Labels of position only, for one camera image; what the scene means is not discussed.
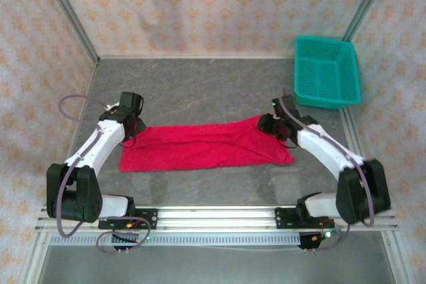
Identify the black cable bracket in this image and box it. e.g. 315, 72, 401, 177
298, 231, 330, 252
111, 232, 140, 252

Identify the teal plastic basket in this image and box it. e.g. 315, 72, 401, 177
294, 36, 362, 110

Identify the aluminium frame post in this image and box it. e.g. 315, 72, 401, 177
35, 0, 101, 65
342, 0, 395, 42

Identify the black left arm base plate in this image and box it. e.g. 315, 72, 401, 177
97, 208, 158, 231

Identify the red towel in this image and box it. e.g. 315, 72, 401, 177
118, 114, 296, 173

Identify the grey slotted cable duct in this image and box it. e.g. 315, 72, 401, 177
49, 233, 302, 247

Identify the aluminium mounting rail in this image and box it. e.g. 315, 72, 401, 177
35, 204, 399, 233

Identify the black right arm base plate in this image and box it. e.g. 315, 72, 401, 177
274, 206, 335, 231

